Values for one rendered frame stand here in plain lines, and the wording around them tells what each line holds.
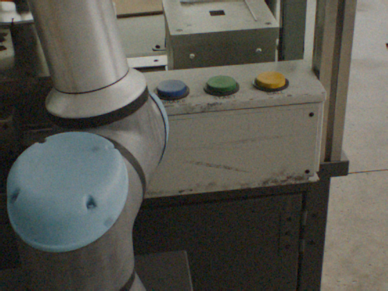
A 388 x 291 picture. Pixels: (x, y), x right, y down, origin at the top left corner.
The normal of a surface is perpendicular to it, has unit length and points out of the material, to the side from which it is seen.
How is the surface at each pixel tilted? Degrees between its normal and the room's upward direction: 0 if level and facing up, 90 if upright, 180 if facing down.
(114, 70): 82
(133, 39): 0
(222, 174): 90
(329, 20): 90
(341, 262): 0
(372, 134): 0
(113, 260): 90
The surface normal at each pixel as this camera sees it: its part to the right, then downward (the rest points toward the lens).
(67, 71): -0.32, 0.53
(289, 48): 0.12, 0.53
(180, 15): -0.03, -0.84
